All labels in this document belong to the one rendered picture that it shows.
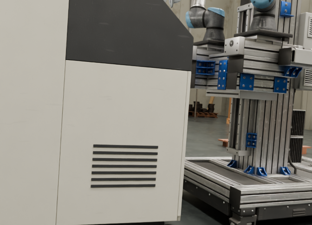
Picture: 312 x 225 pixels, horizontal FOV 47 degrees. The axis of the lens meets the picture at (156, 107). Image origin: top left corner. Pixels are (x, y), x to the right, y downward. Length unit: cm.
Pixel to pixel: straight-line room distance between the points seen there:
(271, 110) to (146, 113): 91
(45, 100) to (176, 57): 62
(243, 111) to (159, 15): 87
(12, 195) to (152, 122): 67
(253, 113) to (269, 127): 13
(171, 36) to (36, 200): 94
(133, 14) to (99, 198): 84
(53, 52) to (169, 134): 64
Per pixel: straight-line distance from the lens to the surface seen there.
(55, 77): 157
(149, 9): 167
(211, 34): 242
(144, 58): 163
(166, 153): 169
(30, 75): 157
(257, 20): 203
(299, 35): 242
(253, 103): 226
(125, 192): 168
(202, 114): 1142
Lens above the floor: 68
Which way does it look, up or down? 2 degrees down
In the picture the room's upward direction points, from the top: 4 degrees clockwise
